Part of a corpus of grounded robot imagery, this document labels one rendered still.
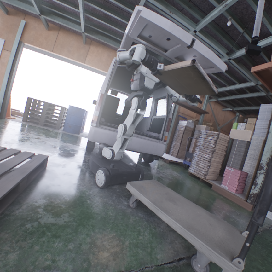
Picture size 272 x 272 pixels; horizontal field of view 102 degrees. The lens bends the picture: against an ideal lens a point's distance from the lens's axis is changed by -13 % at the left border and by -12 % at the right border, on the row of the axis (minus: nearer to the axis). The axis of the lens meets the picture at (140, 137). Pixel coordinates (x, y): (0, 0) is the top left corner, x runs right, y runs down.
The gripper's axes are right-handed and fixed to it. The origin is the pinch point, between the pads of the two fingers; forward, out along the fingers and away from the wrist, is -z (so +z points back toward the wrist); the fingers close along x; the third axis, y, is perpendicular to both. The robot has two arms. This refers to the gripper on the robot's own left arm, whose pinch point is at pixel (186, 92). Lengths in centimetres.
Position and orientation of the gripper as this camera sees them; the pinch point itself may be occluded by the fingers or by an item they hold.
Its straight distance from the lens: 146.3
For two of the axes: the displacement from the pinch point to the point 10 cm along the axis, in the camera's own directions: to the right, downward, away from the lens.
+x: -2.7, 9.6, 0.5
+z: 7.3, 1.7, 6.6
